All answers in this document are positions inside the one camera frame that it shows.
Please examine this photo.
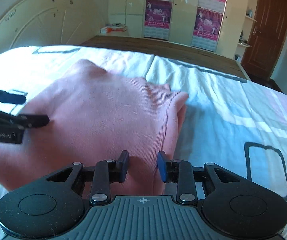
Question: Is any cream arched headboard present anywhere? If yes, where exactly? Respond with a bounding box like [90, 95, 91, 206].
[0, 0, 105, 54]

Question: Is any cream wardrobe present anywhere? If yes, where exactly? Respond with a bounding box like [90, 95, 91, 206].
[108, 0, 250, 58]

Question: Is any lower left pink poster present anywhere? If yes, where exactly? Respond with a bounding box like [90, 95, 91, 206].
[144, 0, 172, 29]

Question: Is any brown wooden bed frame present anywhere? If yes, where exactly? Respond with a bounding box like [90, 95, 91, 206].
[80, 35, 250, 80]

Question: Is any brown wooden door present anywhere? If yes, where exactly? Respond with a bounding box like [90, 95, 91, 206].
[241, 0, 287, 80]

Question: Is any cream corner shelf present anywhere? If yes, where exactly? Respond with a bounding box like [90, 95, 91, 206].
[235, 0, 258, 63]

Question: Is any pink knit sweater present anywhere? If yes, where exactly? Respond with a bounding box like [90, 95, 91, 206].
[0, 60, 189, 195]

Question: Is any lower right pink poster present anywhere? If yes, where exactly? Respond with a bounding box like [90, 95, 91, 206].
[193, 7, 223, 41]

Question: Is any blue patterned bed sheet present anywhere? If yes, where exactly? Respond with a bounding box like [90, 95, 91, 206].
[0, 46, 287, 239]

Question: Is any white orange box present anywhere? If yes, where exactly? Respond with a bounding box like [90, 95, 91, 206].
[100, 23, 128, 34]

